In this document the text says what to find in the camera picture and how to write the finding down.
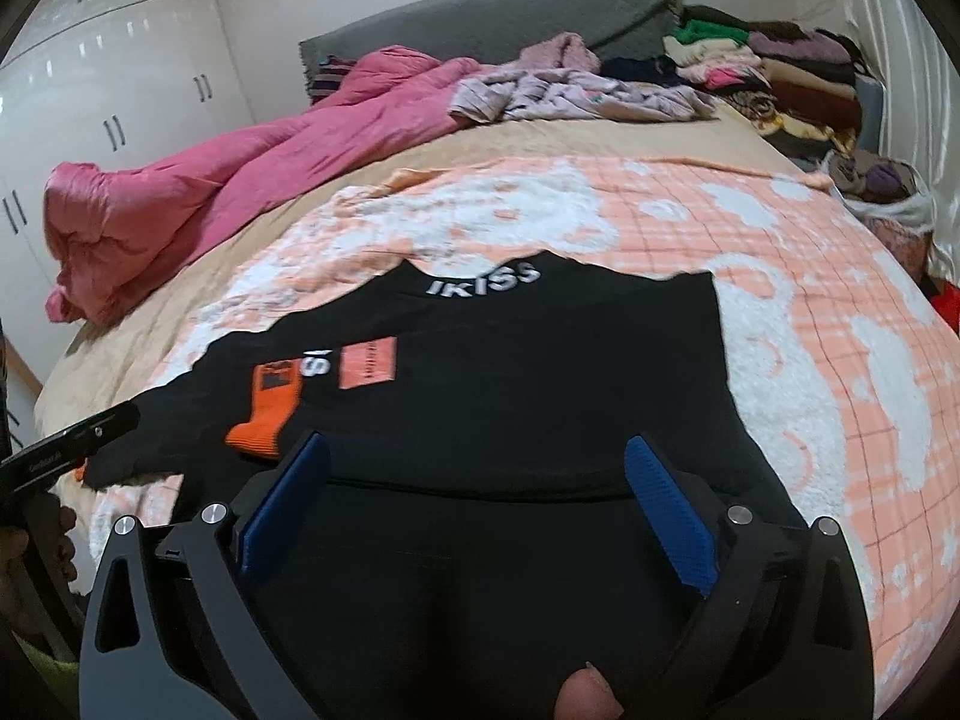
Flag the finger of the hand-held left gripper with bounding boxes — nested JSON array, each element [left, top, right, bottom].
[[69, 400, 143, 455]]

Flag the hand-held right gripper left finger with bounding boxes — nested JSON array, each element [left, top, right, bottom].
[[79, 431, 332, 720]]

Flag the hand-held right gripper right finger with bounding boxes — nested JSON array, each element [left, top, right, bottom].
[[622, 433, 875, 720]]

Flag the black sweater with orange cuffs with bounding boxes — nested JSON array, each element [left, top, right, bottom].
[[81, 246, 807, 720]]

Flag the white bag of clothes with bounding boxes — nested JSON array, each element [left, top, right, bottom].
[[819, 148, 940, 287]]

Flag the lavender crumpled clothes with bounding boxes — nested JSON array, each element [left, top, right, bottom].
[[448, 31, 722, 125]]

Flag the stack of folded clothes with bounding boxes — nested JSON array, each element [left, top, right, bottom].
[[664, 4, 871, 158]]

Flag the person's left hand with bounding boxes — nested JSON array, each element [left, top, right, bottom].
[[0, 502, 80, 620]]

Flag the person's right hand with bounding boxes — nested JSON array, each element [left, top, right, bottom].
[[553, 661, 625, 720]]

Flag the beige bed sheet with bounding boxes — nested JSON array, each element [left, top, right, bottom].
[[34, 101, 803, 458]]

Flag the peach checked fleece blanket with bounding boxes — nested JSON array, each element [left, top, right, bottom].
[[86, 156, 947, 720]]

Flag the pink duvet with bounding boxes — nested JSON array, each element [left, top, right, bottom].
[[43, 45, 500, 325]]

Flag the white glossy wardrobe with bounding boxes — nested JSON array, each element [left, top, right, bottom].
[[0, 0, 257, 331]]

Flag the dark striped cloth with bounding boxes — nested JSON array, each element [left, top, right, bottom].
[[310, 54, 359, 103]]

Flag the grey headboard cover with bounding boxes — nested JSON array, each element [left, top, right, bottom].
[[298, 0, 683, 102]]

